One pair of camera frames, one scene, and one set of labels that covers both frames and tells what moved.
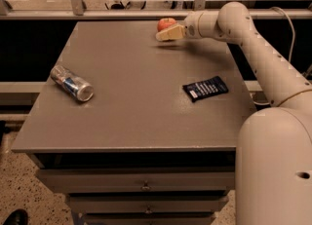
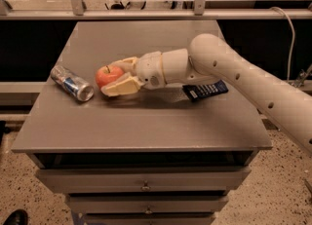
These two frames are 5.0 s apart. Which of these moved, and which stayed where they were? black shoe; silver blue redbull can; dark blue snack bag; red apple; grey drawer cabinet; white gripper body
Moved: white gripper body; red apple
Stayed: black shoe; grey drawer cabinet; dark blue snack bag; silver blue redbull can
